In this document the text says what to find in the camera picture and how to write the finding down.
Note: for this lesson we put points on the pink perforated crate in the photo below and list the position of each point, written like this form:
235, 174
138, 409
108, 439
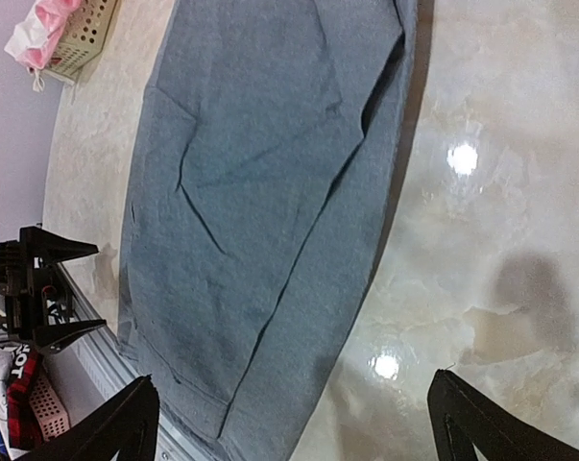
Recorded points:
51, 415

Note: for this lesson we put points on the pink garment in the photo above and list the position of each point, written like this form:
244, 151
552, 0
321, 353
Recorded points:
34, 40

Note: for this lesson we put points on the aluminium front rail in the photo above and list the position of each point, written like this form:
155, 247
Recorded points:
110, 372

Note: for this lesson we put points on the grey garment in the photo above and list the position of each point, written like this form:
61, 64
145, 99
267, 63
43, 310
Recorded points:
259, 186

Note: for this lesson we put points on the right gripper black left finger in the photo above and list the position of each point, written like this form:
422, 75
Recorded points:
123, 428

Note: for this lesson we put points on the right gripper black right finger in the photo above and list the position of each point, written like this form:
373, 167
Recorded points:
465, 422

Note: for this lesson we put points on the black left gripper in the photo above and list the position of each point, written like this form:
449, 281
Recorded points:
21, 314

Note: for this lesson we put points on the beige perforated laundry basket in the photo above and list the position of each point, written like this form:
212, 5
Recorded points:
83, 39

